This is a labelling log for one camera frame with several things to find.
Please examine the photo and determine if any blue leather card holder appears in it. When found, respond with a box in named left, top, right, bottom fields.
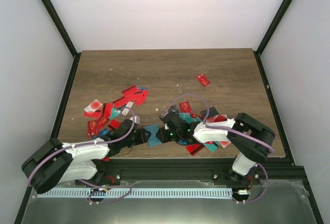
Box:
left=143, top=124, right=162, bottom=148

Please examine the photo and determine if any teal VIP card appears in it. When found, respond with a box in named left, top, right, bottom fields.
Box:
left=179, top=113, right=193, bottom=123

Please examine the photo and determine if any lone red card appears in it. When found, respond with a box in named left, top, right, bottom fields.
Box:
left=196, top=74, right=211, bottom=87

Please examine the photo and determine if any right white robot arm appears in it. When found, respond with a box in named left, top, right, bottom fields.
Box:
left=160, top=112, right=275, bottom=184

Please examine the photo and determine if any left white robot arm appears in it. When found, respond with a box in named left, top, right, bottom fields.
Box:
left=21, top=119, right=151, bottom=194

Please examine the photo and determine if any red card black stripe right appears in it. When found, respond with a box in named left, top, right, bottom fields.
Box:
left=186, top=144, right=205, bottom=156

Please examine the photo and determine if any red VIP card centre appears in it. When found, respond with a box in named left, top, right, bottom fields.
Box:
left=179, top=101, right=193, bottom=114

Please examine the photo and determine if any blue card left pile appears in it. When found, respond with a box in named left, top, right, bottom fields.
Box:
left=98, top=129, right=108, bottom=137

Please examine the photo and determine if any black card right pile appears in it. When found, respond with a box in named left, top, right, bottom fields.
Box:
left=200, top=107, right=219, bottom=118

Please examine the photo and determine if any red cards top left pile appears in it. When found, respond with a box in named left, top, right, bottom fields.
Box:
left=112, top=85, right=149, bottom=109

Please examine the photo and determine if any white red circle card right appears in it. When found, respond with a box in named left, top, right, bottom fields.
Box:
left=219, top=141, right=231, bottom=148

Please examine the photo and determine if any white red circle card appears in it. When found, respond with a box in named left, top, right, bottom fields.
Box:
left=219, top=141, right=231, bottom=148
left=84, top=99, right=103, bottom=114

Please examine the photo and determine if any white red circle card left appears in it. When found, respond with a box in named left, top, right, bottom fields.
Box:
left=84, top=99, right=103, bottom=114

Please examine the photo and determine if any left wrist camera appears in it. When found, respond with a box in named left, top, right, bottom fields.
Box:
left=130, top=115, right=140, bottom=125

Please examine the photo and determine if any light blue slotted cable duct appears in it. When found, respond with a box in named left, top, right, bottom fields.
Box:
left=38, top=188, right=233, bottom=199

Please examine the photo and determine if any black aluminium frame rail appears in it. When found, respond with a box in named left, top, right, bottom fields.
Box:
left=100, top=158, right=307, bottom=181

